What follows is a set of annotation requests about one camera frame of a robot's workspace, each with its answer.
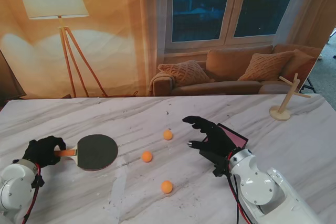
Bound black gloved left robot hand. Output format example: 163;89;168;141
22;136;67;168

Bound wooden mug tree stand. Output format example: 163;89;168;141
269;73;312;122

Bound black storage box pink inside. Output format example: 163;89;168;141
198;123;249;167

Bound printed living room backdrop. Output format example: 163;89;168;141
0;0;336;101

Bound red black left arm cable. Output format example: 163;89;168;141
20;163;43;224

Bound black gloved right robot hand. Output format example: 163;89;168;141
182;115;236;161

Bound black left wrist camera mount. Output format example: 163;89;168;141
31;174;45;189

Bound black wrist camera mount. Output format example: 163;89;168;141
31;174;45;189
213;159;232;177

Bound ping pong bat orange handle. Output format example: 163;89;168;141
54;134;119;172

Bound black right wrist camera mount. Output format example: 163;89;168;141
213;159;232;177

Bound red black arm cable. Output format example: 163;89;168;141
20;163;43;224
228;173;254;224

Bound red black right arm cable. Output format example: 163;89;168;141
228;173;254;224

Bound black tripod stand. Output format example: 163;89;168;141
301;77;317;95

